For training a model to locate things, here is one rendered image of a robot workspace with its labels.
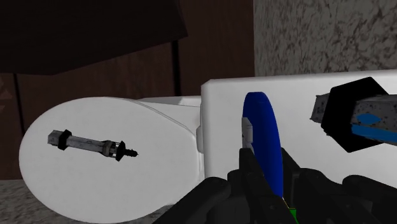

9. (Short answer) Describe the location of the small grey black-collared tool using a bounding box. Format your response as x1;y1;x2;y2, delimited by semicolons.
47;129;139;162

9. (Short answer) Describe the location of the blue disc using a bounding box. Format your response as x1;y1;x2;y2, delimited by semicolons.
241;91;284;199

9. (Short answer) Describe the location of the dark brown vanity cabinet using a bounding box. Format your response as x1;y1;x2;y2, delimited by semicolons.
0;0;255;181

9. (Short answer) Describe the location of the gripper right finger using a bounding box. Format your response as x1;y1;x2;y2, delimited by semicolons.
281;148;397;224

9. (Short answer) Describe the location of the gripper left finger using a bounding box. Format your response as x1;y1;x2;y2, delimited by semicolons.
154;148;299;224

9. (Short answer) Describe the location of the white toilet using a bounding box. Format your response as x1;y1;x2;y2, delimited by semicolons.
18;69;397;224

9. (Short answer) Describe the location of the grey tool with blue marks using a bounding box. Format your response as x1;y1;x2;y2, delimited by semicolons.
310;76;397;153

